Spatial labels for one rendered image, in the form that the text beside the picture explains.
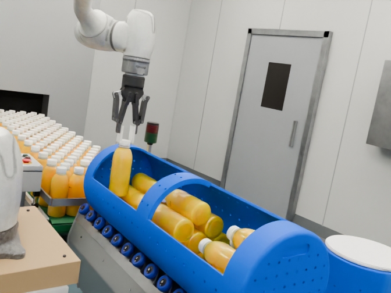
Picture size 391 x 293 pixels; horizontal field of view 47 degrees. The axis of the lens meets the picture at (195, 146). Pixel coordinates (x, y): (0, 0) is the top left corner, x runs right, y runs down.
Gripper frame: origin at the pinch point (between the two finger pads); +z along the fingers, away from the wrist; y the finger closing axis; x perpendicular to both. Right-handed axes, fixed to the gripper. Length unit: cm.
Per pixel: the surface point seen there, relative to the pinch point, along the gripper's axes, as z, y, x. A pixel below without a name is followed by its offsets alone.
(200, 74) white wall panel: -29, 312, 404
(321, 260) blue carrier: 14, 15, -76
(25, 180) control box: 24.1, -24.2, 26.7
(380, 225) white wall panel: 90, 334, 93
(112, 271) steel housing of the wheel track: 41.0, -7.2, -17.9
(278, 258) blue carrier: 12, 0, -76
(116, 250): 35.7, -5.3, -14.8
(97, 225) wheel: 32.7, -5.8, 0.5
